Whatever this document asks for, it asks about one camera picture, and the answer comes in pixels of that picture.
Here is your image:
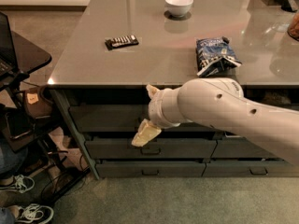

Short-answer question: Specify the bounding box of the brown bag with tag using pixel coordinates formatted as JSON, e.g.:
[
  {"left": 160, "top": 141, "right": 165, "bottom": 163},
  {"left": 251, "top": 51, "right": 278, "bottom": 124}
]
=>
[{"left": 23, "top": 86, "right": 53, "bottom": 119}]

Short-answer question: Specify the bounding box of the blue chip bag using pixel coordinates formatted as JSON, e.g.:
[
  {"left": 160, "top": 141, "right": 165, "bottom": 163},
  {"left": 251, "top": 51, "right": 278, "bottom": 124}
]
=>
[{"left": 195, "top": 36, "right": 242, "bottom": 77}]

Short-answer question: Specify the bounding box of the black laptop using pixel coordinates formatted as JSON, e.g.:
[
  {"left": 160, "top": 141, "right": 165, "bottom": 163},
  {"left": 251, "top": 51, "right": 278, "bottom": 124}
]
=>
[{"left": 0, "top": 12, "right": 18, "bottom": 77}]

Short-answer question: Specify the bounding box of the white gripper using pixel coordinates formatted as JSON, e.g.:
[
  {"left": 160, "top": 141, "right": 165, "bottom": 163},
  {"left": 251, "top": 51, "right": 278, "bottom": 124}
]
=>
[{"left": 132, "top": 84, "right": 190, "bottom": 147}]

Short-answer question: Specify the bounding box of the white ceramic bowl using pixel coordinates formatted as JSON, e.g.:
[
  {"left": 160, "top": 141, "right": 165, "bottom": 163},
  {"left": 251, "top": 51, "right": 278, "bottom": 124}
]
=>
[{"left": 165, "top": 0, "right": 193, "bottom": 17}]

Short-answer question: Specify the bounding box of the grey drawer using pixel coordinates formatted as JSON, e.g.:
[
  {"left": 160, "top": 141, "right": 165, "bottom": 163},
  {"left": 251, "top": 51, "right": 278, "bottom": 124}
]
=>
[
  {"left": 85, "top": 138, "right": 217, "bottom": 159},
  {"left": 203, "top": 161, "right": 299, "bottom": 177},
  {"left": 212, "top": 133, "right": 275, "bottom": 159},
  {"left": 96, "top": 161, "right": 206, "bottom": 177},
  {"left": 69, "top": 105, "right": 149, "bottom": 132}
]

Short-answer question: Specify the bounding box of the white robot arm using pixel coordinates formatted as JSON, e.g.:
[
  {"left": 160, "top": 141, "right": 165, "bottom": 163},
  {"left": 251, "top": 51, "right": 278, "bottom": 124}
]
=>
[{"left": 132, "top": 77, "right": 299, "bottom": 165}]

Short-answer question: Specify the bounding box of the black snack bar package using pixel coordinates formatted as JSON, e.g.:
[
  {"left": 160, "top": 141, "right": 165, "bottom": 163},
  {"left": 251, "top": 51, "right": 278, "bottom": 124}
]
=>
[{"left": 105, "top": 35, "right": 139, "bottom": 50}]

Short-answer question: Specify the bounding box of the brown object table right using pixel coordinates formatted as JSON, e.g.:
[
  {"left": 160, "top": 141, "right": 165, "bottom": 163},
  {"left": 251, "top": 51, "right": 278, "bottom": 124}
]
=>
[{"left": 287, "top": 13, "right": 299, "bottom": 40}]

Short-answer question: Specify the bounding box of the white sneaker lower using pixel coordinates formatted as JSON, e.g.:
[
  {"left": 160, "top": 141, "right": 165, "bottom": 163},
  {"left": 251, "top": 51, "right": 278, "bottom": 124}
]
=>
[{"left": 8, "top": 203, "right": 54, "bottom": 224}]

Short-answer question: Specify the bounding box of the person leg in jeans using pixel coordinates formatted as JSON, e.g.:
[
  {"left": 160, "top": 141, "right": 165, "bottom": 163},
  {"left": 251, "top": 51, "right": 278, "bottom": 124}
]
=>
[{"left": 0, "top": 139, "right": 28, "bottom": 179}]

